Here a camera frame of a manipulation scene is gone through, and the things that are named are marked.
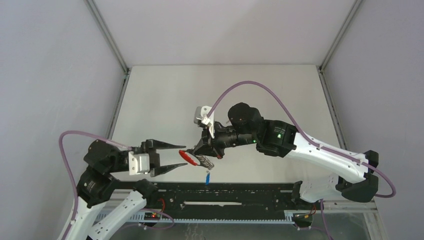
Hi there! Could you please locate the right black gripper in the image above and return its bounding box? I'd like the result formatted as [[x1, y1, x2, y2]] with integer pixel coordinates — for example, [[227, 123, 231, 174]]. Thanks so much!
[[193, 120, 257, 161]]

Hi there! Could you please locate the red tag keyring with chain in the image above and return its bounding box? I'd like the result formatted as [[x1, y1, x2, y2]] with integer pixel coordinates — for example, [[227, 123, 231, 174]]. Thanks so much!
[[178, 150, 215, 170]]

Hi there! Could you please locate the blue tagged key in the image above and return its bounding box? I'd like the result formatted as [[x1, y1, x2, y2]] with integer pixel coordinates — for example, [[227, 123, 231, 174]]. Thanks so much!
[[205, 170, 211, 186]]

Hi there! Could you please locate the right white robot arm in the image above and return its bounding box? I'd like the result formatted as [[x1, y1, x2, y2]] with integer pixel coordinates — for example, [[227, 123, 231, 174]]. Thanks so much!
[[179, 102, 379, 209]]

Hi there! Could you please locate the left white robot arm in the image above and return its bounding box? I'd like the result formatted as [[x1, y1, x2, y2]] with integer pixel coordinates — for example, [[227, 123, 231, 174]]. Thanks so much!
[[59, 139, 181, 240]]

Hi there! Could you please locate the small circuit board with leds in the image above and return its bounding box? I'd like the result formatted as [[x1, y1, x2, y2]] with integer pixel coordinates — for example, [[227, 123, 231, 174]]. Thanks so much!
[[143, 212, 161, 221]]

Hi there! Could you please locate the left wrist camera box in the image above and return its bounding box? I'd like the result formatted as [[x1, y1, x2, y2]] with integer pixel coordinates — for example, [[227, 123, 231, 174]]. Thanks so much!
[[128, 151, 151, 176]]

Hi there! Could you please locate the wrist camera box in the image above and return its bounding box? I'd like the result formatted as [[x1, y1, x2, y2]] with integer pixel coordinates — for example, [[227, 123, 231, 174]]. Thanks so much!
[[128, 151, 151, 176], [193, 105, 215, 139]]

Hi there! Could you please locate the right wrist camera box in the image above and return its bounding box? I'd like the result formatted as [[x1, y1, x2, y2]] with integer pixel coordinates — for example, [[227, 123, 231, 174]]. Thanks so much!
[[193, 105, 215, 139]]

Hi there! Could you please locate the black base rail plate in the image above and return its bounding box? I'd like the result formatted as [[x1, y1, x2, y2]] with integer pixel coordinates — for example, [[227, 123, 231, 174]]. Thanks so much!
[[112, 180, 325, 220]]

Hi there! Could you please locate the white cable duct strip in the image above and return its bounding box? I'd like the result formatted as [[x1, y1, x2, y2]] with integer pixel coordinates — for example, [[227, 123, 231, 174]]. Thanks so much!
[[125, 211, 300, 224]]

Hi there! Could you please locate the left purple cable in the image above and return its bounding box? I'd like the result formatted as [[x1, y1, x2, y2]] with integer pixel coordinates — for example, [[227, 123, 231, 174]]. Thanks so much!
[[58, 130, 175, 240]]

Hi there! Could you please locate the purple cable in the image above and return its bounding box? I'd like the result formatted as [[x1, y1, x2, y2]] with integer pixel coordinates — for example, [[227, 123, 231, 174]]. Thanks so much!
[[206, 80, 397, 240], [58, 130, 175, 240]]

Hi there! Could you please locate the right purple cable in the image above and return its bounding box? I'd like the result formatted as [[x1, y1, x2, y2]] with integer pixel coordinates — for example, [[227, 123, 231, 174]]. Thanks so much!
[[206, 80, 397, 240]]

